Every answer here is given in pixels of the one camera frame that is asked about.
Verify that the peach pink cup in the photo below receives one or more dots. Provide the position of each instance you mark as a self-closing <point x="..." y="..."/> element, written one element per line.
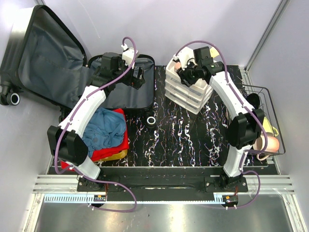
<point x="272" y="144"/>

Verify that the black bowl in basket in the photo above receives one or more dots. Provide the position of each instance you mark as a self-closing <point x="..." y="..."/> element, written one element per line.
<point x="254" y="100"/>

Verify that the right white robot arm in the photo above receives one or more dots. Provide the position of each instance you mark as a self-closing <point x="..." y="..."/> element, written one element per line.
<point x="246" y="125"/>

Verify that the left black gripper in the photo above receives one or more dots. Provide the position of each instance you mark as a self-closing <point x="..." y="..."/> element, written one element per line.
<point x="135" y="82"/>

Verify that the white black space suitcase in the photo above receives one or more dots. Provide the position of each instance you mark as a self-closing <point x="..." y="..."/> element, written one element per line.
<point x="43" y="57"/>

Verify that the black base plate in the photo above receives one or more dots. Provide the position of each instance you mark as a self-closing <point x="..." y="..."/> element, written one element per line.
<point x="158" y="184"/>

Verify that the white compartment organizer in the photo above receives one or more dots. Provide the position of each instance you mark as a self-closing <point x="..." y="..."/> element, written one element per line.
<point x="191" y="98"/>

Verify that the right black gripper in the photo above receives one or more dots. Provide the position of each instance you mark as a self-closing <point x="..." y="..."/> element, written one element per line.
<point x="184" y="79"/>

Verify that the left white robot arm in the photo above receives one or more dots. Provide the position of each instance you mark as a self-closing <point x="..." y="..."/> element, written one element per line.
<point x="65" y="140"/>

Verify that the black wire basket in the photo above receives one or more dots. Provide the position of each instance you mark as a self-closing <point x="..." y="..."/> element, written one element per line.
<point x="266" y="104"/>

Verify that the red garment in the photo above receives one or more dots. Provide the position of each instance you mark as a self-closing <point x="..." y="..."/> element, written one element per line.
<point x="123" y="146"/>

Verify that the orange plastic bin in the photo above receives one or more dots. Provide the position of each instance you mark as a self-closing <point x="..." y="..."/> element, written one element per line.
<point x="116" y="156"/>

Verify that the blue cloth garment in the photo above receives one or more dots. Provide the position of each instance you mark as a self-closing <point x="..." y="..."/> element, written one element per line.
<point x="105" y="129"/>

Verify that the white tube brown cap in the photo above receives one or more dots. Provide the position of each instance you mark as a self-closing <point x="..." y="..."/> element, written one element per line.
<point x="214" y="53"/>

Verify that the yellow green mug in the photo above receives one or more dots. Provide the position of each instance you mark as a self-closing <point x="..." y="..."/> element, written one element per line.
<point x="270" y="130"/>

